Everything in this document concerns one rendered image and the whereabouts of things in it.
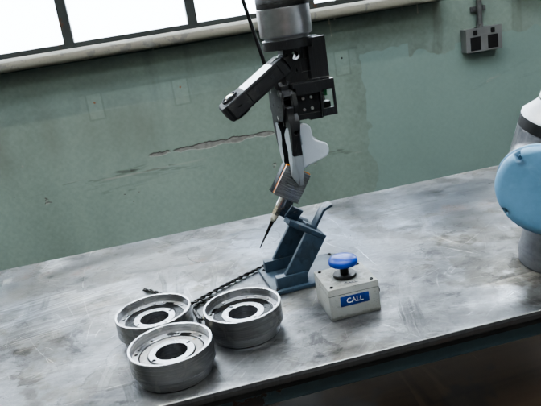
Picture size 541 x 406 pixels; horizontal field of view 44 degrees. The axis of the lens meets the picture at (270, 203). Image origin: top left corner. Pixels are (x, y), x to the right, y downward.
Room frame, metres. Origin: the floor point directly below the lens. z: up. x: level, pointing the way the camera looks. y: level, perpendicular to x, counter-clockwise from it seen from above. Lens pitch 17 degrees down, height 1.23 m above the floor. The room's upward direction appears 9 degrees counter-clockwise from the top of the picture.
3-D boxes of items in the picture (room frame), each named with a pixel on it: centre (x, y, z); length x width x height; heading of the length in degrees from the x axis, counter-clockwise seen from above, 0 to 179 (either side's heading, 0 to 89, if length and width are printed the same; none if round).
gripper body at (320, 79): (0.97, -0.07, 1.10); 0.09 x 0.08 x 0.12; 102
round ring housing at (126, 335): (0.83, 0.18, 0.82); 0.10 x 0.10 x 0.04
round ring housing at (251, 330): (0.81, 0.06, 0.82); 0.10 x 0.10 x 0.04
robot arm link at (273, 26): (0.97, -0.06, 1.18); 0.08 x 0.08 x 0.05
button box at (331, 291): (0.84, -0.09, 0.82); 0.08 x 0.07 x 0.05; 100
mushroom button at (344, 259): (0.84, -0.09, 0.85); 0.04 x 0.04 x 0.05
